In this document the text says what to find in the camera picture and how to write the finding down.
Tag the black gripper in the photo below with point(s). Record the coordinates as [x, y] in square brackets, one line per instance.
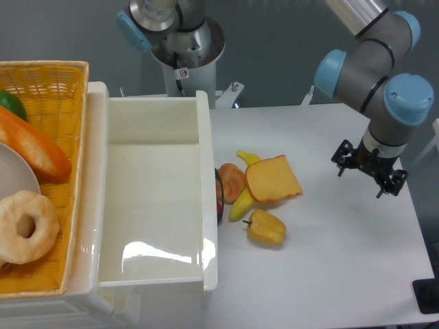
[390, 181]

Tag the toasted bread slice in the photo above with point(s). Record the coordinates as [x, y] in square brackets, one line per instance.
[271, 180]

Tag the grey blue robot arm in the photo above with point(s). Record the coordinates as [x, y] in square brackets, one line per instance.
[394, 104]

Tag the brown bread roll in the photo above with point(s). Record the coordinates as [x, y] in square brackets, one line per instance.
[234, 182]

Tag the yellow bell pepper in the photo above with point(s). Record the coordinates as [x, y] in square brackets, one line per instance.
[265, 228]

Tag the yellow banana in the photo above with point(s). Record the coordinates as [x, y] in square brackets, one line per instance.
[244, 202]

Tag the black device at edge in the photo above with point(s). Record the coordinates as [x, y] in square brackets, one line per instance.
[426, 293]

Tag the red pepper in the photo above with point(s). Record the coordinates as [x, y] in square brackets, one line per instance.
[219, 206]

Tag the white plastic drawer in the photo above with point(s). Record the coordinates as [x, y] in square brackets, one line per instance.
[160, 215]

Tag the orange baguette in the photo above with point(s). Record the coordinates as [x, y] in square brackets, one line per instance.
[46, 159]

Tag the yellow woven basket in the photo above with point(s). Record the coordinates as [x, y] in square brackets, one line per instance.
[54, 95]

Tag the white drawer cabinet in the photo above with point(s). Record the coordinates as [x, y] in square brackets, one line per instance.
[84, 304]

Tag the white plate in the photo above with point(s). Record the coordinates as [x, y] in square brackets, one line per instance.
[15, 175]

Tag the beige bagel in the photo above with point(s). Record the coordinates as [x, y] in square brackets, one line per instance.
[29, 227]

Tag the green vegetable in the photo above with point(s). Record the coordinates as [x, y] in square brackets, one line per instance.
[13, 104]

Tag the white frame at right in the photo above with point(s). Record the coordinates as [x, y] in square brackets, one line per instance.
[430, 148]

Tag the white bracket with bolt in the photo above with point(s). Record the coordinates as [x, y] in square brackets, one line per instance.
[229, 98]

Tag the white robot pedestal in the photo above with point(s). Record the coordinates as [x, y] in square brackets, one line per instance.
[188, 60]

